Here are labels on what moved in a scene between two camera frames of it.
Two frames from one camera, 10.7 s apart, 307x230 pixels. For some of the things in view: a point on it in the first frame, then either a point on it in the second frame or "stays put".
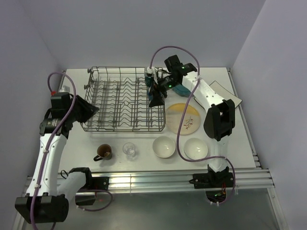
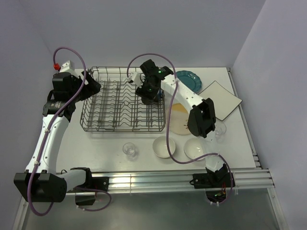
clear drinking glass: x=129 y=149 stays put
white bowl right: x=195 y=148 stays put
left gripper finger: x=83 y=115 → x=93 y=88
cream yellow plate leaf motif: x=174 y=116 stays put
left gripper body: x=69 y=115 → x=76 y=81
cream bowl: x=164 y=146 stays put
